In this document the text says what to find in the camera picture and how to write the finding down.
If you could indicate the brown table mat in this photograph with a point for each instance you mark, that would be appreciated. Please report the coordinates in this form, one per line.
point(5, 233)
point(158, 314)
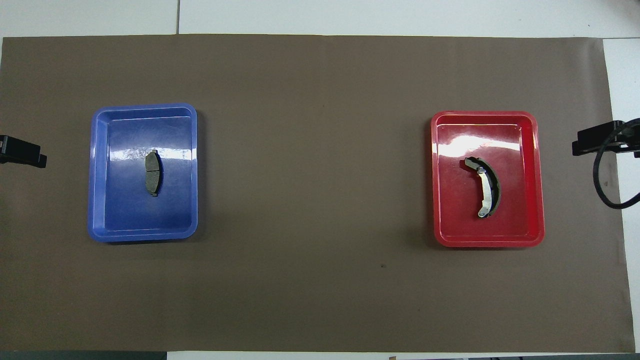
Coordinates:
point(310, 150)

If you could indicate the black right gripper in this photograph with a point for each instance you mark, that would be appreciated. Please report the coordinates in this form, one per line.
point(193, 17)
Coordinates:
point(627, 135)

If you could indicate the dark brake pad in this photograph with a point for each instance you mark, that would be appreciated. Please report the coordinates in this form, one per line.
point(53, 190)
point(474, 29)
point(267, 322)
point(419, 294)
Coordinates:
point(153, 175)

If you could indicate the blue plastic tray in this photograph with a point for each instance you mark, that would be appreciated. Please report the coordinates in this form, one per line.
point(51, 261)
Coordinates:
point(125, 210)

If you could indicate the red plastic tray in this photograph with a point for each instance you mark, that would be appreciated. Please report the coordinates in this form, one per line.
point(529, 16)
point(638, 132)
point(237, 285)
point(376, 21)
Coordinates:
point(515, 220)

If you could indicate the curved brake shoe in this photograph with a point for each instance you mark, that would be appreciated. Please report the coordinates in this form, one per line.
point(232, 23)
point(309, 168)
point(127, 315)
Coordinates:
point(487, 187)

